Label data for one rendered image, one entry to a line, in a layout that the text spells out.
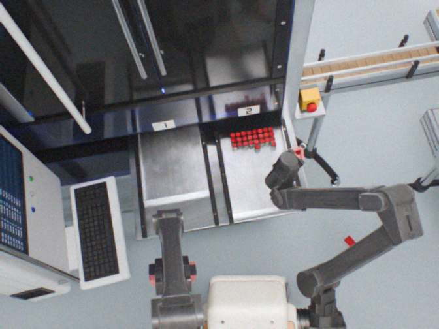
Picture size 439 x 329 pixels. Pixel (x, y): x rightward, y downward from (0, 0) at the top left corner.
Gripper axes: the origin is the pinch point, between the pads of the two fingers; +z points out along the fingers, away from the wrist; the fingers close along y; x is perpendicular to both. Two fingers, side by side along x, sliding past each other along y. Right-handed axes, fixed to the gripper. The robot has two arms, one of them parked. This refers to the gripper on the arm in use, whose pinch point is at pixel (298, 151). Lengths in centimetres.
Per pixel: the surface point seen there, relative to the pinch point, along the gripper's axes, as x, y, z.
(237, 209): -0.8, -38.5, -4.8
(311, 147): -13, -63, 87
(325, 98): 4, -19, 63
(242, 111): 24.6, -18.9, 16.5
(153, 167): 35, -53, -8
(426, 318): -118, -68, 57
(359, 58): 6, 5, 65
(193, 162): 25, -44, 1
